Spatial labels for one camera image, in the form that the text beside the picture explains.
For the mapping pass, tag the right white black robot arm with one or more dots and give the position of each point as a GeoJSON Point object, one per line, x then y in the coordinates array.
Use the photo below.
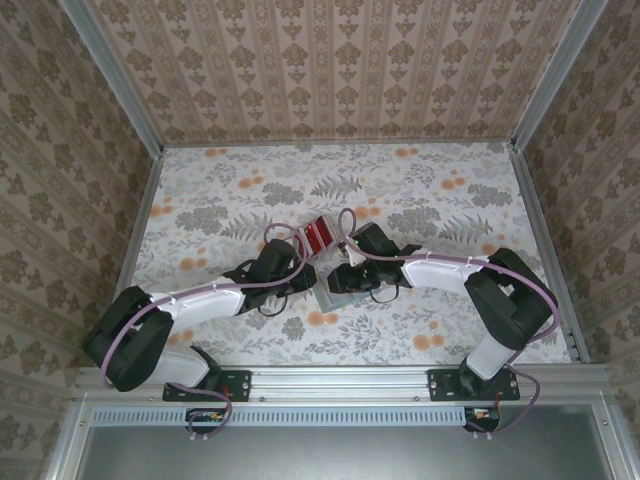
{"type": "Point", "coordinates": [440, 280]}

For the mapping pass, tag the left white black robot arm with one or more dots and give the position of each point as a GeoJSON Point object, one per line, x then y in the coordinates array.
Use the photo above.
{"type": "Point", "coordinates": [210, 312]}

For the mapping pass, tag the red credit card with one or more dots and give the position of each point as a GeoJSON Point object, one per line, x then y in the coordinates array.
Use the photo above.
{"type": "Point", "coordinates": [325, 235]}
{"type": "Point", "coordinates": [309, 242]}

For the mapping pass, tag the floral table cover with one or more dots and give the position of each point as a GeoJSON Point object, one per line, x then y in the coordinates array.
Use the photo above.
{"type": "Point", "coordinates": [350, 340]}

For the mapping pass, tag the grey metal panel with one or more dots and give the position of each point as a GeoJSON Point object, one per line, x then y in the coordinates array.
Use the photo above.
{"type": "Point", "coordinates": [340, 455]}

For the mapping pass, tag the left black connector box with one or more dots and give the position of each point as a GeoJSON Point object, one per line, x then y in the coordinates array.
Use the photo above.
{"type": "Point", "coordinates": [205, 420]}

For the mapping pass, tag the black connector box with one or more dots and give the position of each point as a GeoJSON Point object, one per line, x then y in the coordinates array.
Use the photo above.
{"type": "Point", "coordinates": [482, 419]}
{"type": "Point", "coordinates": [205, 420]}

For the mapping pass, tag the right black connector box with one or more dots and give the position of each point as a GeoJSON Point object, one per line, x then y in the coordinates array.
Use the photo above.
{"type": "Point", "coordinates": [482, 419]}

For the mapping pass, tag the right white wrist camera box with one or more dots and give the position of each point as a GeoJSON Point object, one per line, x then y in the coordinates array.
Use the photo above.
{"type": "Point", "coordinates": [354, 255]}

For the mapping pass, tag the aluminium mounting rail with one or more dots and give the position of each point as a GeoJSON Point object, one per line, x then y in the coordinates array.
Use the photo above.
{"type": "Point", "coordinates": [340, 382]}

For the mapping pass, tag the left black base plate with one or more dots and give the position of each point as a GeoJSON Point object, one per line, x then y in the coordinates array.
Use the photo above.
{"type": "Point", "coordinates": [240, 385]}

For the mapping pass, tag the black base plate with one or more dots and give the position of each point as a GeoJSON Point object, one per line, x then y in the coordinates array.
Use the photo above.
{"type": "Point", "coordinates": [440, 385]}
{"type": "Point", "coordinates": [240, 385]}

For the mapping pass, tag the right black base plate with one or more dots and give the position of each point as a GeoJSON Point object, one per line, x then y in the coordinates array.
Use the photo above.
{"type": "Point", "coordinates": [440, 385]}

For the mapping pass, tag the aluminium table end rail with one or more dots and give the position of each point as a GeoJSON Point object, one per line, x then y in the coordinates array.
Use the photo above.
{"type": "Point", "coordinates": [340, 143]}

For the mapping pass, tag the left aluminium table side rail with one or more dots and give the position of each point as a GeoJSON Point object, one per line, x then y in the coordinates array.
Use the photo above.
{"type": "Point", "coordinates": [132, 250]}

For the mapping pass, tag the aluminium table side rail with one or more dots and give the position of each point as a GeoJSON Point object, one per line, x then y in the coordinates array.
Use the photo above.
{"type": "Point", "coordinates": [132, 250]}
{"type": "Point", "coordinates": [547, 250]}

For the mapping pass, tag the right aluminium table side rail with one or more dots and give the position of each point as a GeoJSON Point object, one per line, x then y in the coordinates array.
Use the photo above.
{"type": "Point", "coordinates": [547, 250]}

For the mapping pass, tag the left aluminium frame post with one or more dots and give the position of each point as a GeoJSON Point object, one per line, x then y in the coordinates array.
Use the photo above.
{"type": "Point", "coordinates": [120, 80]}

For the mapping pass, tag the aluminium frame post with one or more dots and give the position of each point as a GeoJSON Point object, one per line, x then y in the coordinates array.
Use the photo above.
{"type": "Point", "coordinates": [120, 80]}
{"type": "Point", "coordinates": [556, 75]}

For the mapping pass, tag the right aluminium frame post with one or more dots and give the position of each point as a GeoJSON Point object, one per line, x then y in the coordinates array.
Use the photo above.
{"type": "Point", "coordinates": [556, 75]}

